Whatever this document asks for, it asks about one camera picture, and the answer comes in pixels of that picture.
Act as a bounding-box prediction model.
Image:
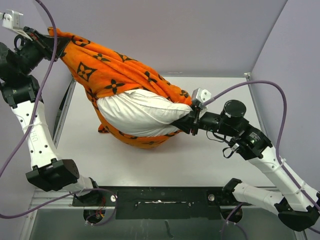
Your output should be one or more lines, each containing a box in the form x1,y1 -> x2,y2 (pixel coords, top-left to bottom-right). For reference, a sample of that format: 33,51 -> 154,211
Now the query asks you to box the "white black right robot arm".
172,99 -> 320,232

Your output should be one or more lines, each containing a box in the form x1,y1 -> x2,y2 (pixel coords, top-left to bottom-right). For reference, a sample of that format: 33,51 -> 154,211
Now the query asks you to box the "orange patterned plush pillowcase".
47,27 -> 191,149

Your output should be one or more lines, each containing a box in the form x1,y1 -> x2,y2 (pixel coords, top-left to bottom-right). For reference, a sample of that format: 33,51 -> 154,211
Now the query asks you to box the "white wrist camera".
191,88 -> 212,111
0,9 -> 24,34

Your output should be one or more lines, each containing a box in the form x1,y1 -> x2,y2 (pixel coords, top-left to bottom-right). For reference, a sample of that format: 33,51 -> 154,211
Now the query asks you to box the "aluminium frame rail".
19,188 -> 83,240

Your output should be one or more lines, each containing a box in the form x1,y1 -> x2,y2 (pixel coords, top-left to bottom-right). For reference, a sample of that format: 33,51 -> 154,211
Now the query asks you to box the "purple camera cable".
0,0 -> 118,227
202,80 -> 320,240

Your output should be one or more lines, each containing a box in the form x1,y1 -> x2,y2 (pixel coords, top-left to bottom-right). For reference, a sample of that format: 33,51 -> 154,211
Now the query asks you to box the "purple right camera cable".
202,80 -> 320,240

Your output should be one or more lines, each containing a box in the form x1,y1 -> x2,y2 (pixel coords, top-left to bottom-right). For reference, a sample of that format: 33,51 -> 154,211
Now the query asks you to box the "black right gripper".
169,101 -> 236,136

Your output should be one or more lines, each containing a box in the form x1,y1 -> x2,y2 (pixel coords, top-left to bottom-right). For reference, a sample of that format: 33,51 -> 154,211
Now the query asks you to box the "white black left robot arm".
0,26 -> 102,206

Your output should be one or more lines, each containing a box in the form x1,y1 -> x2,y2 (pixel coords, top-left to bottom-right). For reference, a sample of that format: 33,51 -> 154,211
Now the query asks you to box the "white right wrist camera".
191,88 -> 212,111

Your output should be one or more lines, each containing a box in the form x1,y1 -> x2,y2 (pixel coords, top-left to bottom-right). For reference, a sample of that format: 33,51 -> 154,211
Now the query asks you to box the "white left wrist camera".
0,9 -> 24,34

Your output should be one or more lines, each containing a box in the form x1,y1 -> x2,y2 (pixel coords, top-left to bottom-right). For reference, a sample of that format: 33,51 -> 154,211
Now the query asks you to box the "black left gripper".
13,26 -> 68,76

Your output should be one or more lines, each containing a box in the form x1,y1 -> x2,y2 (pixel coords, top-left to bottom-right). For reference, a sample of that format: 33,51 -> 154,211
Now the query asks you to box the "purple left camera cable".
0,0 -> 118,227

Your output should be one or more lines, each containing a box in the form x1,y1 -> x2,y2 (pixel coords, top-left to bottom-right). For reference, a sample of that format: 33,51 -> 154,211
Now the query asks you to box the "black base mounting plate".
72,186 -> 239,220

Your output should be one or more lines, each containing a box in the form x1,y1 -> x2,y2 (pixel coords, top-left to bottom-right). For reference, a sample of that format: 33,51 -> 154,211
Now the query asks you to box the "white pillow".
96,89 -> 192,137

